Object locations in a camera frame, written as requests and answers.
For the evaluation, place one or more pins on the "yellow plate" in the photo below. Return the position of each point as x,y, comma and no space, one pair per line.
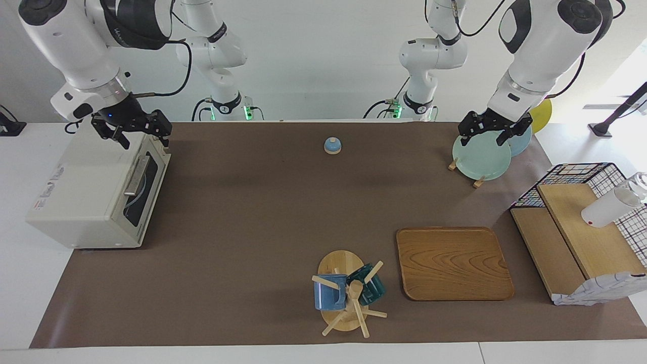
543,114

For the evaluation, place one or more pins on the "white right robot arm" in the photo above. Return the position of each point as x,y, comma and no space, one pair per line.
65,45

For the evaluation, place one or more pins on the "wooden plate rack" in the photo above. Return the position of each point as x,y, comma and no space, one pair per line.
478,183

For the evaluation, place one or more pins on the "white patterned cloth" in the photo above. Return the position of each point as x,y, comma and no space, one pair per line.
596,290

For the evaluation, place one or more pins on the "brown table mat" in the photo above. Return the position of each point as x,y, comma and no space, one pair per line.
252,227

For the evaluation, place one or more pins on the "light blue racked plate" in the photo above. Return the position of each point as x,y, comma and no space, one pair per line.
521,144

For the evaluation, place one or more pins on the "light wooden shelf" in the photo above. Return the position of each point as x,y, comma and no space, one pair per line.
591,247

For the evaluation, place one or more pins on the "dark green mug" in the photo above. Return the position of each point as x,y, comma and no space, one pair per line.
374,290

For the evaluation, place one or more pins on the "white cup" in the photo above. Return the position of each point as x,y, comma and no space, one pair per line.
606,210

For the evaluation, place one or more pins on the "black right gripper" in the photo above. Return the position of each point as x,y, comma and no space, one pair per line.
132,117

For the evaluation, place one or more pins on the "wooden mug tree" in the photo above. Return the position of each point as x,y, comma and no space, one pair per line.
339,262

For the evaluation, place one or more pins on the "cream toaster oven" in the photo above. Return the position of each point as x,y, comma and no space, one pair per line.
81,192

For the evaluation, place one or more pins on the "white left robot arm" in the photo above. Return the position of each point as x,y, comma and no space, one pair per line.
546,45

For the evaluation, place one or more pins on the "black device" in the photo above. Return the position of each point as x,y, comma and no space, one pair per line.
9,127

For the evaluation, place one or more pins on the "blue mug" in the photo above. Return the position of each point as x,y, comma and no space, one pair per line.
328,296

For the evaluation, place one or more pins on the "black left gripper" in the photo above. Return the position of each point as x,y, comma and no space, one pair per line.
493,121

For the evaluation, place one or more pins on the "blue call bell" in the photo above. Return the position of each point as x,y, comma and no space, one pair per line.
332,146

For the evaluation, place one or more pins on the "black stand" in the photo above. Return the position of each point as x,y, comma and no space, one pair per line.
619,114

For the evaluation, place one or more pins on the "brown wooden tray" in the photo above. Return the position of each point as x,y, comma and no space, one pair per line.
452,263

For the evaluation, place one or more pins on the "pale green plate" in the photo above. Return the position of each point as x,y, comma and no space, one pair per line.
480,161

